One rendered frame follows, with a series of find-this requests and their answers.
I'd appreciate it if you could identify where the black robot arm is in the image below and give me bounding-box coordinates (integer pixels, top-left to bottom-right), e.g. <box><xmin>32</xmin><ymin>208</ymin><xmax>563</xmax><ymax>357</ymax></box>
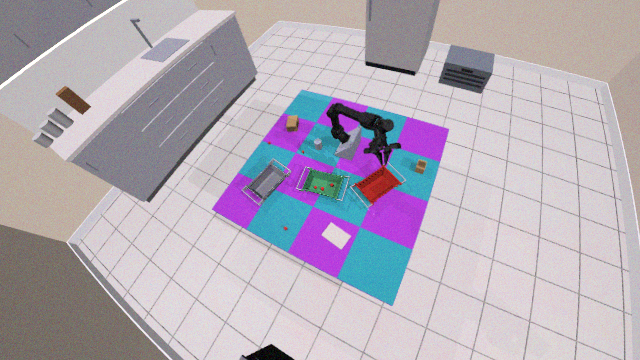
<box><xmin>326</xmin><ymin>102</ymin><xmax>394</xmax><ymax>149</ymax></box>

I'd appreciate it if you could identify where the green plastic tray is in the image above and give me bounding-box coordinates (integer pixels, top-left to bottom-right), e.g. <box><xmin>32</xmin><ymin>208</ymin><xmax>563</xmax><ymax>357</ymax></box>
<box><xmin>299</xmin><ymin>167</ymin><xmax>347</xmax><ymax>201</ymax></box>

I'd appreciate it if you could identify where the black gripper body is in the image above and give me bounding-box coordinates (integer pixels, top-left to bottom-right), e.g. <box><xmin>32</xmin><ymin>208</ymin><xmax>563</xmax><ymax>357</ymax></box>
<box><xmin>364</xmin><ymin>134</ymin><xmax>401</xmax><ymax>154</ymax></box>

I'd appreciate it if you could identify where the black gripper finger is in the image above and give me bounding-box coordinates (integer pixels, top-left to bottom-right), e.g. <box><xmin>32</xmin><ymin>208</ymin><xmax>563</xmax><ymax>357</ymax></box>
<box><xmin>372</xmin><ymin>152</ymin><xmax>383</xmax><ymax>166</ymax></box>
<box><xmin>382</xmin><ymin>150</ymin><xmax>392</xmax><ymax>165</ymax></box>

